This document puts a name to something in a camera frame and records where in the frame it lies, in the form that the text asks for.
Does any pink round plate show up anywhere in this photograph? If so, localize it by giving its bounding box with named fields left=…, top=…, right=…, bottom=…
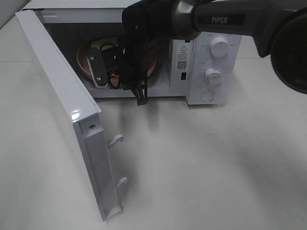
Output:
left=76, top=44, right=157, bottom=90

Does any white microwave door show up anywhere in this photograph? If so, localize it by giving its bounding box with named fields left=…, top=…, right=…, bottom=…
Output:
left=15, top=10, right=127, bottom=221

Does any round white door button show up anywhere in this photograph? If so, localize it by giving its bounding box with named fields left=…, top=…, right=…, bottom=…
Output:
left=200, top=90, right=215, bottom=102

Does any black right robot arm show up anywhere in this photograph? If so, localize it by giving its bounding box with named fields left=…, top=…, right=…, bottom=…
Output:
left=116, top=0, right=307, bottom=105

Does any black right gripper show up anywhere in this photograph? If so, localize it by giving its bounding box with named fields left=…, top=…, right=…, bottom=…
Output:
left=118, top=0, right=177, bottom=106

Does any white bread sandwich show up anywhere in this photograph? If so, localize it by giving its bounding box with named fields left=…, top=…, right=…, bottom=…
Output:
left=91, top=40, right=118, bottom=50

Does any upper white power knob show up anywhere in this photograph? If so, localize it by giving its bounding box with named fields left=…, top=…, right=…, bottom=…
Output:
left=209, top=36, right=229, bottom=58

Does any white microwave oven body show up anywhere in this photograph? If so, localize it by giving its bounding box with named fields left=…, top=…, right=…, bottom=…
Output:
left=16, top=0, right=241, bottom=105

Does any white warning label sticker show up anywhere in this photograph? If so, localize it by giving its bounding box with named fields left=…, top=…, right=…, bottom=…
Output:
left=177, top=43, right=190, bottom=71

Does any lower white timer knob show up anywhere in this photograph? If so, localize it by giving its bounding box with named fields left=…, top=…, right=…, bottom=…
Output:
left=204, top=68, right=222, bottom=87

